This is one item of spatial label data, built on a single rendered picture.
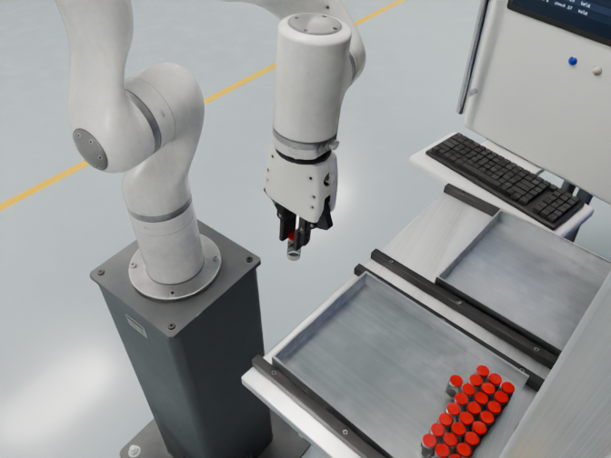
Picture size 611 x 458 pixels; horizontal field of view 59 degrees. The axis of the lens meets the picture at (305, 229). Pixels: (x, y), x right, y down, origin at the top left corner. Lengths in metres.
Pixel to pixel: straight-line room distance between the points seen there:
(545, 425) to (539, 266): 0.74
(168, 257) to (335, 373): 0.38
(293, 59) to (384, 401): 0.58
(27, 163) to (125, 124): 2.32
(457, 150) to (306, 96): 0.96
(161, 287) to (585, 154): 1.06
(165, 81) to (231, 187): 1.80
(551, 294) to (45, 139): 2.74
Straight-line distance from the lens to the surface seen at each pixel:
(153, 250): 1.06
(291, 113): 0.65
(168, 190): 0.97
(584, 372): 0.42
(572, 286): 1.20
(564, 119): 1.51
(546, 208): 1.44
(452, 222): 1.25
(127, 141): 0.85
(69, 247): 2.58
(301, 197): 0.73
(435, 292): 1.07
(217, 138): 3.03
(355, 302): 1.05
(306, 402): 0.92
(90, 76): 0.85
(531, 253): 1.23
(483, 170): 1.50
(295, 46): 0.62
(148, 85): 0.91
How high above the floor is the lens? 1.71
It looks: 44 degrees down
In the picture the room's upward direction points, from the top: straight up
